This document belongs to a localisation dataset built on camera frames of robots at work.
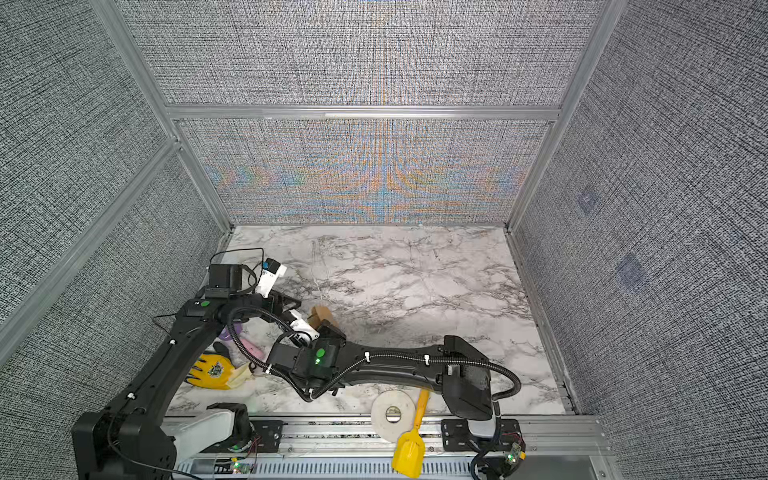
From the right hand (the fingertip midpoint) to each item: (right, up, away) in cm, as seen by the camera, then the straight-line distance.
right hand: (325, 327), depth 75 cm
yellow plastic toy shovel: (+21, -28, -5) cm, 35 cm away
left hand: (-9, +5, +5) cm, 12 cm away
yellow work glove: (-31, -14, +6) cm, 34 cm away
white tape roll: (+17, -23, +2) cm, 29 cm away
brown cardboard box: (-2, +3, +1) cm, 4 cm away
